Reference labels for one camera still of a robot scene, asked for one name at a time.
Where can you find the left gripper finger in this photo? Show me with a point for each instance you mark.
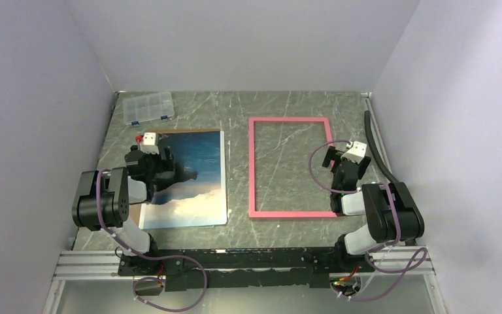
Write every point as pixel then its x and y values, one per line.
pixel 166 157
pixel 183 174

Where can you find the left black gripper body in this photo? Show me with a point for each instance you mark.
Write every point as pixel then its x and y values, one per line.
pixel 155 165

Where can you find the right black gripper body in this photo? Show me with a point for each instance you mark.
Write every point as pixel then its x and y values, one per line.
pixel 363 165

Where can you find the blue sky ocean photo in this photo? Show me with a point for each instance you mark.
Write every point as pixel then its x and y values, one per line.
pixel 200 202

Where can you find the pink wooden picture frame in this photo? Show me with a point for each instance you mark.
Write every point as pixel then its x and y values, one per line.
pixel 252 212

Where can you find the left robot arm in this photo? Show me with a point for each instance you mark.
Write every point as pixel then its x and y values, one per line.
pixel 103 198

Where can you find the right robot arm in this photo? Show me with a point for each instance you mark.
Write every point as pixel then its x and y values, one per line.
pixel 391 214

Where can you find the brown backing board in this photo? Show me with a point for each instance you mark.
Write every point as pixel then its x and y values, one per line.
pixel 136 208

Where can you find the clear plastic organizer box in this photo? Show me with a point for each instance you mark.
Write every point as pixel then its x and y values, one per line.
pixel 154 106

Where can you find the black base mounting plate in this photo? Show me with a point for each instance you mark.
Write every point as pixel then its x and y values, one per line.
pixel 314 267

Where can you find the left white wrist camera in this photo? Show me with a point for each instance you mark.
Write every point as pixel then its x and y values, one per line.
pixel 147 143

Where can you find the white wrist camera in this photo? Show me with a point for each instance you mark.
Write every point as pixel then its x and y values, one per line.
pixel 356 152
pixel 147 143

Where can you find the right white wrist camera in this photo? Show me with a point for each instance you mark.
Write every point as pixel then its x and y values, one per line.
pixel 356 152

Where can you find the aluminium extrusion rail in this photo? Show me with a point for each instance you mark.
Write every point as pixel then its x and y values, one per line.
pixel 101 265

